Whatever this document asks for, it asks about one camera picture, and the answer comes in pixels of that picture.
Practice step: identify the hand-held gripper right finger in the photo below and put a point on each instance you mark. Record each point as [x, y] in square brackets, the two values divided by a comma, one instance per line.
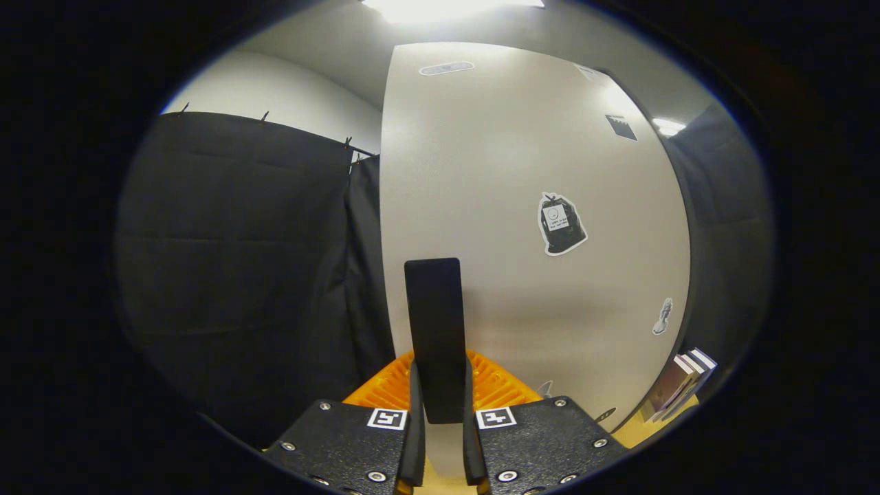
[471, 447]

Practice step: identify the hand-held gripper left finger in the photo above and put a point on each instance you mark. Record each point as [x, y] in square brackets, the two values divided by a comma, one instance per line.
[414, 447]

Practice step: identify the beige cabinet door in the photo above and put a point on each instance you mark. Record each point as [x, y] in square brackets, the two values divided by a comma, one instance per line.
[481, 172]

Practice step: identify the book with maroon cover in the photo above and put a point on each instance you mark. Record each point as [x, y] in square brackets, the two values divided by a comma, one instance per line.
[663, 392]

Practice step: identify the black backdrop cloth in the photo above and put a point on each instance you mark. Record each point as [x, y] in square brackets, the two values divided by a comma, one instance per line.
[240, 240]

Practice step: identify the ceiling light panel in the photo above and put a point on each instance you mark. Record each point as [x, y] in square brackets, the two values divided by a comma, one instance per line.
[668, 126]

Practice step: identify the large square ceiling light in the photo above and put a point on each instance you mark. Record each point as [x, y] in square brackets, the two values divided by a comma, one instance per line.
[447, 8]

